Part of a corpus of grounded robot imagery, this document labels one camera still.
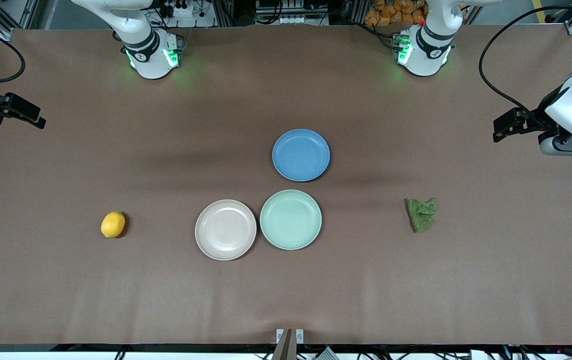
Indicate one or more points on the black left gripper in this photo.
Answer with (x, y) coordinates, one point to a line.
(539, 118)

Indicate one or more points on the green lettuce leaf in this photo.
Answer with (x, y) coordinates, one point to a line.
(421, 215)

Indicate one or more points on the yellow lemon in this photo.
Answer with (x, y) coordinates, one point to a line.
(113, 224)

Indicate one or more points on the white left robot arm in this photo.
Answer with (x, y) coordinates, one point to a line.
(425, 50)

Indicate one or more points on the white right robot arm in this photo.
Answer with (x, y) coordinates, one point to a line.
(143, 47)

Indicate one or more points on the bag of orange fruits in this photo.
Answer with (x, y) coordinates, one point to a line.
(395, 12)

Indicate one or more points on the white power strip with plugs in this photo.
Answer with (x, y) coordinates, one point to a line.
(183, 10)

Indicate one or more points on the blue plate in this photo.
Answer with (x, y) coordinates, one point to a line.
(300, 155)

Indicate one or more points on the pink plate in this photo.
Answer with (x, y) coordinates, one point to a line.
(226, 230)

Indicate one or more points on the light green plate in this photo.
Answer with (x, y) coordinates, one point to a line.
(290, 220)

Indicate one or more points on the brown table cover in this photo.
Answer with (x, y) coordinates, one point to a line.
(286, 290)

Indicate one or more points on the aluminium frame profile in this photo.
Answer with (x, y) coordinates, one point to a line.
(568, 20)

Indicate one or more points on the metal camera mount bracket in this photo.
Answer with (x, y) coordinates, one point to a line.
(289, 342)

